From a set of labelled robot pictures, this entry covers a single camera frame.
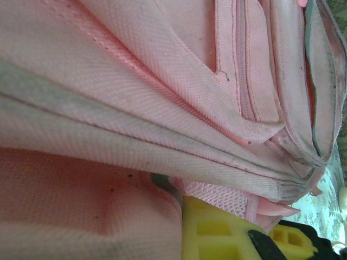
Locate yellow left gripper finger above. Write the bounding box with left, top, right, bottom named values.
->
left=181, top=194, right=288, bottom=260

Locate pink student backpack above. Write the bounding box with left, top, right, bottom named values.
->
left=0, top=0, right=347, bottom=260

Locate floral white tablecloth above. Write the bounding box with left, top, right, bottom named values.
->
left=294, top=140, right=347, bottom=244

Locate white round object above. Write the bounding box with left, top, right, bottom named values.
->
left=337, top=188, right=347, bottom=211

